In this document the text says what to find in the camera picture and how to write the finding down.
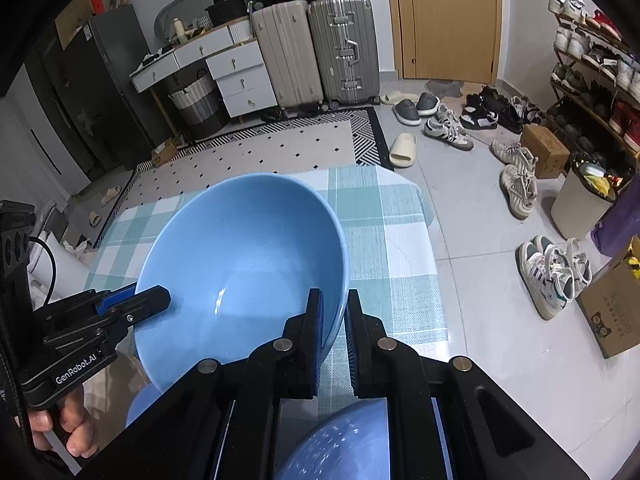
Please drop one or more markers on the white trash bin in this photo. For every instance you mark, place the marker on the white trash bin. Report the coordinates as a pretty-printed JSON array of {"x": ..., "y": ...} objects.
[{"x": 587, "y": 194}]

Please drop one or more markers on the plaid teal tablecloth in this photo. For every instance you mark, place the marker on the plaid teal tablecloth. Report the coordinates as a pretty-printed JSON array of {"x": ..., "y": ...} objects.
[{"x": 391, "y": 261}]

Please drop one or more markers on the woven laundry basket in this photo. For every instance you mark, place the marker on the woven laundry basket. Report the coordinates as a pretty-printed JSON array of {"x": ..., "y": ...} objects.
[{"x": 201, "y": 108}]

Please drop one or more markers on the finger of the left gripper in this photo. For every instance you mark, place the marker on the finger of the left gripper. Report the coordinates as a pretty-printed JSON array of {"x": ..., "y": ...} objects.
[
  {"x": 112, "y": 299},
  {"x": 144, "y": 305}
]

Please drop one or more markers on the white desk with drawers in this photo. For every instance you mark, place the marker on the white desk with drawers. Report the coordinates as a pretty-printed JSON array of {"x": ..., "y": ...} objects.
[{"x": 217, "y": 76}]

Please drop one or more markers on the oval mirror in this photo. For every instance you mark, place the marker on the oval mirror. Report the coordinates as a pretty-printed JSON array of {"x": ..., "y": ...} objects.
[{"x": 191, "y": 13}]

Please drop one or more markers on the white green sneakers pair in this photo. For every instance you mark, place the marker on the white green sneakers pair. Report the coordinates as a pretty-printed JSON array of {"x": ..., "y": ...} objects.
[{"x": 553, "y": 274}]

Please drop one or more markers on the small box on floor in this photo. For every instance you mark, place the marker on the small box on floor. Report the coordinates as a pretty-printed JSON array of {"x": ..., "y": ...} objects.
[{"x": 163, "y": 153}]

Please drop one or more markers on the beige suitcase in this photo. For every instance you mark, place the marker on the beige suitcase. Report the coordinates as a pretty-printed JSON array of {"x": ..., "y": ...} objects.
[{"x": 284, "y": 36}]

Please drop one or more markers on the wooden shoe rack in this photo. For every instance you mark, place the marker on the wooden shoe rack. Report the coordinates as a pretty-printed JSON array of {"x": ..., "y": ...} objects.
[{"x": 599, "y": 72}]

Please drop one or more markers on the grey slippers pair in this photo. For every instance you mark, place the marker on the grey slippers pair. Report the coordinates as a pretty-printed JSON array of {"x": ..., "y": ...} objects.
[{"x": 411, "y": 113}]

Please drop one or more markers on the green printed cardboard box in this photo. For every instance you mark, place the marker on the green printed cardboard box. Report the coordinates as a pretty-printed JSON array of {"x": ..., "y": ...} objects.
[{"x": 611, "y": 302}]

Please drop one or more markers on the small cardboard box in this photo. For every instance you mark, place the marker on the small cardboard box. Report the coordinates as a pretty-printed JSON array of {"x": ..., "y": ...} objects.
[{"x": 550, "y": 152}]

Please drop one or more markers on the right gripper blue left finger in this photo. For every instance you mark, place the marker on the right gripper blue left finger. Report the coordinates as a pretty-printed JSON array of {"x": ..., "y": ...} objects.
[{"x": 302, "y": 369}]

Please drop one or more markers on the silver suitcase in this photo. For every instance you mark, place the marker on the silver suitcase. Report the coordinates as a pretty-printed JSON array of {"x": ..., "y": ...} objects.
[{"x": 344, "y": 36}]

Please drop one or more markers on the wooden door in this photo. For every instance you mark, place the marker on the wooden door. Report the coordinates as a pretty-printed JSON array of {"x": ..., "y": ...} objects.
[{"x": 447, "y": 39}]

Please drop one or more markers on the purple plastic bag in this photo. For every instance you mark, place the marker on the purple plastic bag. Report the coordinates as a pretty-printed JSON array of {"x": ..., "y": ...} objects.
[{"x": 621, "y": 223}]

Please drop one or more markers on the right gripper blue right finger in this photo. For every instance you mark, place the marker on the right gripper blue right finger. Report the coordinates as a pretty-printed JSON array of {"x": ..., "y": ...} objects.
[{"x": 363, "y": 331}]

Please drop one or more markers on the blue bowl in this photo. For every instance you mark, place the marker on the blue bowl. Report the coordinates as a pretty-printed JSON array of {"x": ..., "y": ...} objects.
[
  {"x": 238, "y": 261},
  {"x": 142, "y": 401},
  {"x": 351, "y": 444}
]

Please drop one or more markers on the white electric kettle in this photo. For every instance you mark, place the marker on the white electric kettle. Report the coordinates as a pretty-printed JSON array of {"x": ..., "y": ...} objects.
[{"x": 58, "y": 266}]

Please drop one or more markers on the cream slide sandal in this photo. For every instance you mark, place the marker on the cream slide sandal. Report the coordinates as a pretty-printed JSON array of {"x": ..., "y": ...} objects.
[{"x": 403, "y": 151}]

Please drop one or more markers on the person's left hand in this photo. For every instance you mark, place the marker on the person's left hand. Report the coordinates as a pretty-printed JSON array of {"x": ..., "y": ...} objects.
[{"x": 74, "y": 419}]

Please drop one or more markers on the black refrigerator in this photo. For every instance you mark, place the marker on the black refrigerator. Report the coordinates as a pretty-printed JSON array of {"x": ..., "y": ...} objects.
[{"x": 85, "y": 90}]

